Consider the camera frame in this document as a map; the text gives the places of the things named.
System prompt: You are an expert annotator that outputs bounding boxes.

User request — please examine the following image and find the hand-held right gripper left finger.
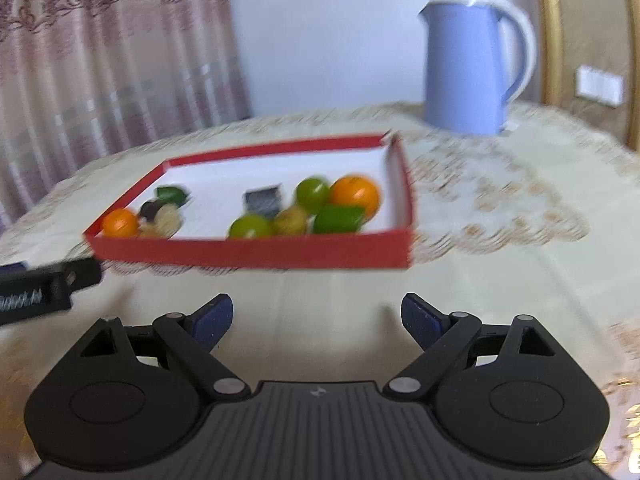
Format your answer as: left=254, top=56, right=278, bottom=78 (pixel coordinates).
left=75, top=294, right=251, bottom=402

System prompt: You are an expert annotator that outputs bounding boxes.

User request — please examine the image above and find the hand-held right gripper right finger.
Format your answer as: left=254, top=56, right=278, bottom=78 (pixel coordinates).
left=382, top=293, right=556, bottom=402

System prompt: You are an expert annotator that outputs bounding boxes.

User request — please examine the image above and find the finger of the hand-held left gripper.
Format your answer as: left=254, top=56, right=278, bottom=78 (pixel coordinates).
left=59, top=256, right=103, bottom=293

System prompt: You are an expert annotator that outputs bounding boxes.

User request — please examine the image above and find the small orange tangerine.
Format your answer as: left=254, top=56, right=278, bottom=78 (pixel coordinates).
left=101, top=208, right=141, bottom=239

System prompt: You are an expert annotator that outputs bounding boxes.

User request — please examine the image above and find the dark eggplant piece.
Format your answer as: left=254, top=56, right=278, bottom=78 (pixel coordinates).
left=139, top=199, right=182, bottom=236
left=243, top=185, right=283, bottom=215

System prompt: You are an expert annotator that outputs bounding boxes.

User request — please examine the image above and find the green tomato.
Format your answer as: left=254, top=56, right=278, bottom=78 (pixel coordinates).
left=228, top=214, right=273, bottom=240
left=294, top=176, right=332, bottom=211

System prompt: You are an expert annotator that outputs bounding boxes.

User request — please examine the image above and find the red shallow cardboard tray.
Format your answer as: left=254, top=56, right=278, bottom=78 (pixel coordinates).
left=82, top=130, right=416, bottom=270

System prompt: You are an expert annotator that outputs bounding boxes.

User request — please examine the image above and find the green cucumber piece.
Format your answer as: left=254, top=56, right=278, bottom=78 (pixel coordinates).
left=312, top=205, right=367, bottom=234
left=155, top=186, right=190, bottom=207

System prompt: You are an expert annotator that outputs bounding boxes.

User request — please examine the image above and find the small yellow-green lemon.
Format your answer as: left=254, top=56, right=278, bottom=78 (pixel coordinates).
left=272, top=206, right=311, bottom=236

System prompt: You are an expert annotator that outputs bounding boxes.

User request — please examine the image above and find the large orange tangerine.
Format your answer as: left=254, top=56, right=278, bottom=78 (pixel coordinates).
left=330, top=174, right=382, bottom=221

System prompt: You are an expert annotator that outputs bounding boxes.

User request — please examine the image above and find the pink patterned curtain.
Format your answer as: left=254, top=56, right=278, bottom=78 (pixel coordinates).
left=0, top=0, right=251, bottom=233

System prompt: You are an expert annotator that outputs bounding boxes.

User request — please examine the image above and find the blue electric kettle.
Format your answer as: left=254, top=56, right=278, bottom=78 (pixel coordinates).
left=417, top=0, right=537, bottom=136

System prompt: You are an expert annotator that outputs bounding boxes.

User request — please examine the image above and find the white wall switch panel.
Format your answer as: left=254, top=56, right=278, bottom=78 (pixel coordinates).
left=576, top=65, right=625, bottom=107

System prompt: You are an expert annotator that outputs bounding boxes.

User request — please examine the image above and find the gold wall moulding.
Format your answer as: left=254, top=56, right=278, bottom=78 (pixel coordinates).
left=532, top=0, right=563, bottom=108
left=622, top=0, right=640, bottom=151

